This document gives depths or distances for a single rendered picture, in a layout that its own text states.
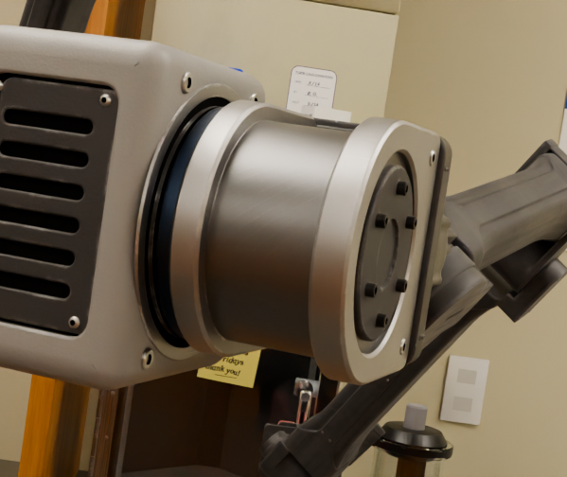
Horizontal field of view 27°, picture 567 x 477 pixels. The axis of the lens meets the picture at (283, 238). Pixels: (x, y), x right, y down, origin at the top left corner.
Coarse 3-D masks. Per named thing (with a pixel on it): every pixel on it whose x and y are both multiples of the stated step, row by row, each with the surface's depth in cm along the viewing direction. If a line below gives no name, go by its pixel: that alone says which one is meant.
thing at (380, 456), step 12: (396, 444) 149; (384, 456) 151; (396, 456) 150; (408, 456) 149; (372, 468) 153; (384, 468) 151; (396, 468) 150; (408, 468) 149; (420, 468) 150; (432, 468) 150
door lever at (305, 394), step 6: (300, 384) 158; (306, 384) 158; (294, 390) 158; (300, 390) 154; (306, 390) 154; (312, 390) 158; (300, 396) 153; (306, 396) 153; (300, 402) 153; (306, 402) 153; (300, 408) 153; (306, 408) 153; (300, 414) 153; (306, 414) 154; (300, 420) 154
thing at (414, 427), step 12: (408, 408) 153; (420, 408) 152; (408, 420) 153; (420, 420) 152; (396, 432) 151; (408, 432) 151; (420, 432) 152; (432, 432) 153; (408, 444) 149; (420, 444) 149; (432, 444) 150; (444, 444) 152
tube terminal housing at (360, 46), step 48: (192, 0) 156; (240, 0) 156; (288, 0) 156; (192, 48) 156; (240, 48) 157; (288, 48) 157; (336, 48) 157; (384, 48) 157; (336, 96) 157; (384, 96) 158
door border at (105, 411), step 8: (112, 392) 157; (104, 400) 157; (112, 400) 157; (104, 408) 157; (112, 408) 157; (96, 416) 157; (104, 416) 158; (112, 416) 158; (104, 424) 158; (112, 424) 158; (104, 432) 158; (112, 432) 158; (96, 440) 157; (104, 440) 158; (96, 448) 157; (104, 448) 158; (96, 456) 158; (104, 456) 158; (96, 464) 158; (104, 464) 158; (96, 472) 158; (104, 472) 158
